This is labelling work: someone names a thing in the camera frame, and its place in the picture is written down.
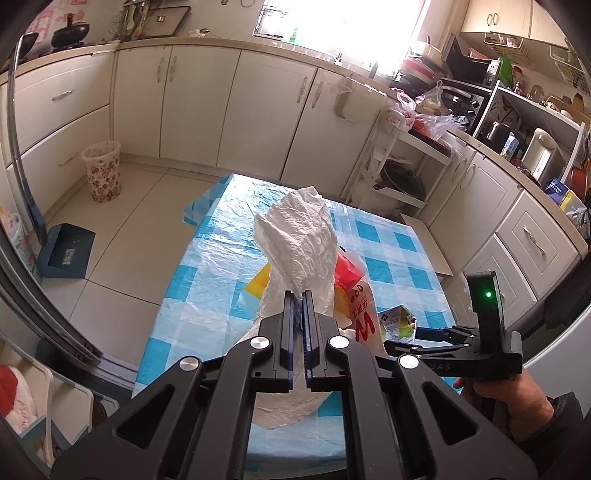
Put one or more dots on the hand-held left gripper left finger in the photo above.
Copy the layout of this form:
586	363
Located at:
289	323

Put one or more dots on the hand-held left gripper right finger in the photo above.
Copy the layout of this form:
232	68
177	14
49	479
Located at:
309	323

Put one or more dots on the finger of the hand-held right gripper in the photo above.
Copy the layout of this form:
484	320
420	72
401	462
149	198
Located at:
411	347
434	333

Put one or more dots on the small green white carton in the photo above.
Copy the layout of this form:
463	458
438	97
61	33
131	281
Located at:
392	323

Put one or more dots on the yellow red snack packet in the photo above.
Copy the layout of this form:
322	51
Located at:
349	273

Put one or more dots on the person's right forearm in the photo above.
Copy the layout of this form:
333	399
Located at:
561	417

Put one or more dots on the person's right hand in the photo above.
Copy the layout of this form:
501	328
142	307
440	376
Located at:
521	404

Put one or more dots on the grey refrigerator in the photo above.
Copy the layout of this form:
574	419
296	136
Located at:
563	332

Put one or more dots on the flat cardboard board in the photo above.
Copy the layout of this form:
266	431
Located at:
429	240

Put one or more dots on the blue checkered tablecloth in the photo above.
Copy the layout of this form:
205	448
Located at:
221	258

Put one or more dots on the white cabinet with drawers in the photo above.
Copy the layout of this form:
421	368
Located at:
498	221

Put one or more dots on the black frying pan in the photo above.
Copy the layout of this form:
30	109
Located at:
401	180

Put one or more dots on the silver foil bag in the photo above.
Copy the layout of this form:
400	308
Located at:
577	214

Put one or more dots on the blue box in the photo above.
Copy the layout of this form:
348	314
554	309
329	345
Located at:
557	190

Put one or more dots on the white slim storage rack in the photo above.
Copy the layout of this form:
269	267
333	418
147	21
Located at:
369	157

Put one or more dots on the red pot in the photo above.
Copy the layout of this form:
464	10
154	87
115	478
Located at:
581	181

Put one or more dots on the green blue carton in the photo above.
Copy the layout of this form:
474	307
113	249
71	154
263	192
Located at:
509	146

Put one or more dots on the white electric kettle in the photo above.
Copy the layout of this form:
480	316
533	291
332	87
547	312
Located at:
545	154

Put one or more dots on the black pot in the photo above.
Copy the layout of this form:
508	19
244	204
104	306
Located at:
496	133

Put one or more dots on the white cabinet with doors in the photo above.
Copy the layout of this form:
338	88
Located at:
258	115

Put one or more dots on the clear plastic food bag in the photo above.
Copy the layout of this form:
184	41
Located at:
436	113

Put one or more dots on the red white plastic bag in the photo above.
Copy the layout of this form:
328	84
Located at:
406	110

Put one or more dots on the black toaster oven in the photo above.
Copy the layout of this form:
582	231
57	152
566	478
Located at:
466	104

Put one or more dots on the blue dustpan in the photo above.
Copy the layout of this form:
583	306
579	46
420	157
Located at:
64	251

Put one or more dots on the white door shelf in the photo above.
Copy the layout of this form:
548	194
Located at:
69	410

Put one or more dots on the floral waste basket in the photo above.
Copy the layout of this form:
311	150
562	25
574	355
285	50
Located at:
102	173

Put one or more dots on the white countertop shelf unit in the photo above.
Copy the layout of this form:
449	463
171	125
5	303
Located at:
531	108

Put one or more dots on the stack of pots and bowls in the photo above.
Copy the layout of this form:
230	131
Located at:
418	67

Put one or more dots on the black microwave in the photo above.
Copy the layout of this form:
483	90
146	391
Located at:
468	64

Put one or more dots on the green bag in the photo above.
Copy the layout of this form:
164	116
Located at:
506	71

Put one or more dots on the red white pouch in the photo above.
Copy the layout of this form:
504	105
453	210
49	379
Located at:
16	397

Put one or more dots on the kitchen window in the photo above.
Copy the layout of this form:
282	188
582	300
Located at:
337	23

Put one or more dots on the white drawer cabinet beside stove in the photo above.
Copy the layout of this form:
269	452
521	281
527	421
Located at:
60	120

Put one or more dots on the grey tray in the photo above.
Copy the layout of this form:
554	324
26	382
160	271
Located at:
168	21

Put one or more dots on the black wok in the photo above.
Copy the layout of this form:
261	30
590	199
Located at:
69	36

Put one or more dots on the white wall cabinet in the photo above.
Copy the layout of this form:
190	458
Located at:
503	18

